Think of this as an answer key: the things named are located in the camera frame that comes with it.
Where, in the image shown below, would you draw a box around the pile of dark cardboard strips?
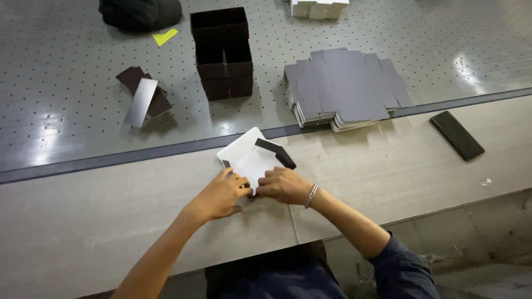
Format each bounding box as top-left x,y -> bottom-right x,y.
116,66 -> 173,128

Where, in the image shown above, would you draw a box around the stack of folded dark boxes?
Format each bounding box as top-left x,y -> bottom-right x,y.
190,7 -> 254,101

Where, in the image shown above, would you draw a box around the white folded boxes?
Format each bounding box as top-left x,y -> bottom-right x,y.
290,0 -> 350,20

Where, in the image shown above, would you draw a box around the stack of flat box blanks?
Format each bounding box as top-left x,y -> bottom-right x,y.
283,47 -> 415,133

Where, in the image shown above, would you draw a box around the silver wrist bangle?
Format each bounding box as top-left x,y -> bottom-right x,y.
305,183 -> 319,209

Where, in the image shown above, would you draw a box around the black bag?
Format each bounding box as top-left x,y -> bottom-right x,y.
98,0 -> 183,32

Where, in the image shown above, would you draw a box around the white and brown cardboard box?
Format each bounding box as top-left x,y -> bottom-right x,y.
216,127 -> 297,207

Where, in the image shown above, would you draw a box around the yellow paper scrap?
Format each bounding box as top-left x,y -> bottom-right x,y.
152,28 -> 178,47

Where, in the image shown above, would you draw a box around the person's right hand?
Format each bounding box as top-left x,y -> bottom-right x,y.
255,167 -> 314,205

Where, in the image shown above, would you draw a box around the black smartphone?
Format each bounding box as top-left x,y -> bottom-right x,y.
429,110 -> 485,162

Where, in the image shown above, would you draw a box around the person's left hand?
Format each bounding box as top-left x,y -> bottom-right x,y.
186,167 -> 254,221

